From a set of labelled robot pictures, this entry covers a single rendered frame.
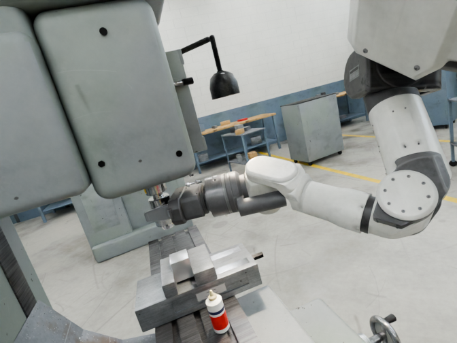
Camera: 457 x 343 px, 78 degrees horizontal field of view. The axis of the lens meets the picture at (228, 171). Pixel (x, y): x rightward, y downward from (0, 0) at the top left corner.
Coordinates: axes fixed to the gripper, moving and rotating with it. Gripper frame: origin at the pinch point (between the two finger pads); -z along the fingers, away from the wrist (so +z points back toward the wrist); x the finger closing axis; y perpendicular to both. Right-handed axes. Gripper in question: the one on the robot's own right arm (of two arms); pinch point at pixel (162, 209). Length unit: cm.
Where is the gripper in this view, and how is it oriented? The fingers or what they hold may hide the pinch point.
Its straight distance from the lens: 64.5
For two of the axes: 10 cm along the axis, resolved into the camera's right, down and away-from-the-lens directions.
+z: 9.7, -2.4, -0.7
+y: 2.5, 9.4, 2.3
